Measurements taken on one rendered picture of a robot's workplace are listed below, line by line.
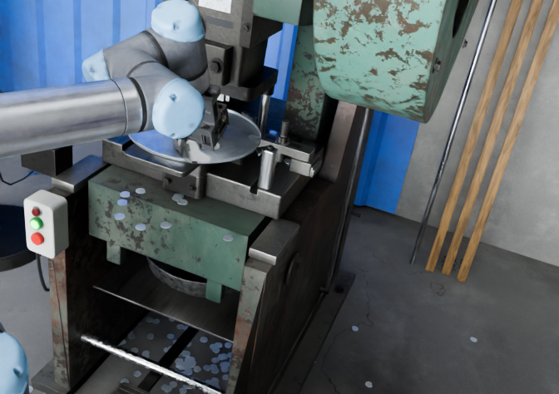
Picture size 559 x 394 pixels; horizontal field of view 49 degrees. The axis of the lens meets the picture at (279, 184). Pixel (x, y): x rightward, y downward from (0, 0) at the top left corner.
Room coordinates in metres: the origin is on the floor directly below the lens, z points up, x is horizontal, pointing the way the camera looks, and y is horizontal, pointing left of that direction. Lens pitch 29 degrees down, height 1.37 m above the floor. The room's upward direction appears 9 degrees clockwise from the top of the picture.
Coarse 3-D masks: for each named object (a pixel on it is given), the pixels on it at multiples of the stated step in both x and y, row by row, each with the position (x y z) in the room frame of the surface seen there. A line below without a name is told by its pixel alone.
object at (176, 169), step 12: (132, 156) 1.06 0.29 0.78; (144, 156) 1.06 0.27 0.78; (156, 156) 1.07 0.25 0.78; (156, 168) 1.04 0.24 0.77; (168, 168) 1.03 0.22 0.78; (180, 168) 1.04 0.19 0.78; (192, 168) 1.05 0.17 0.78; (204, 168) 1.15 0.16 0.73; (168, 180) 1.16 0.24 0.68; (180, 180) 1.16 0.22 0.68; (192, 180) 1.15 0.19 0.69; (204, 180) 1.16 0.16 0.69; (180, 192) 1.16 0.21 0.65; (192, 192) 1.15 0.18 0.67; (204, 192) 1.16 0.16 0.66
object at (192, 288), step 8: (152, 264) 1.21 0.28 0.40; (160, 264) 1.31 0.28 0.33; (168, 264) 1.33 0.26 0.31; (160, 272) 1.20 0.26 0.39; (176, 272) 1.31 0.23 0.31; (168, 280) 1.19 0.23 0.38; (176, 280) 1.17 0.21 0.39; (184, 280) 1.17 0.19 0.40; (192, 280) 1.16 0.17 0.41; (176, 288) 1.18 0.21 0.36; (184, 288) 1.17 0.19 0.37; (192, 288) 1.17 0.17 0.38; (200, 288) 1.17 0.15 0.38; (232, 288) 1.20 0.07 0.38; (200, 296) 1.20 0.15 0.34
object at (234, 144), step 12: (240, 120) 1.31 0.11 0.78; (144, 132) 1.16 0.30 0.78; (156, 132) 1.17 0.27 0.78; (228, 132) 1.23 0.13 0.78; (240, 132) 1.24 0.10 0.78; (252, 132) 1.25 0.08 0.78; (144, 144) 1.11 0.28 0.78; (156, 144) 1.12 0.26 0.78; (168, 144) 1.13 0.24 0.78; (228, 144) 1.17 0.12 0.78; (240, 144) 1.18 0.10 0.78; (252, 144) 1.19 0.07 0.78; (168, 156) 1.07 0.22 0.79; (180, 156) 1.08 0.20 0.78; (216, 156) 1.11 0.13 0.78; (228, 156) 1.12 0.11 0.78; (240, 156) 1.12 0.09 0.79
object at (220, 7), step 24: (192, 0) 1.26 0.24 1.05; (216, 0) 1.25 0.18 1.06; (240, 0) 1.23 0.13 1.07; (216, 24) 1.25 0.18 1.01; (240, 24) 1.23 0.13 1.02; (216, 48) 1.21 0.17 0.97; (240, 48) 1.23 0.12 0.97; (264, 48) 1.33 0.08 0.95; (216, 72) 1.20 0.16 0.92; (240, 72) 1.23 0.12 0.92
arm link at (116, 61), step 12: (132, 36) 0.90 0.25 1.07; (144, 36) 0.89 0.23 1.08; (108, 48) 0.87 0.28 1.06; (120, 48) 0.86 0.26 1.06; (132, 48) 0.86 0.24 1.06; (144, 48) 0.87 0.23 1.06; (156, 48) 0.88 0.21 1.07; (96, 60) 0.84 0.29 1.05; (108, 60) 0.84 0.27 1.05; (120, 60) 0.83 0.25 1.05; (132, 60) 0.83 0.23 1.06; (144, 60) 0.82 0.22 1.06; (156, 60) 0.87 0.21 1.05; (84, 72) 0.85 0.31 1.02; (96, 72) 0.82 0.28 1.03; (108, 72) 0.83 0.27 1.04; (120, 72) 0.81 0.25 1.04
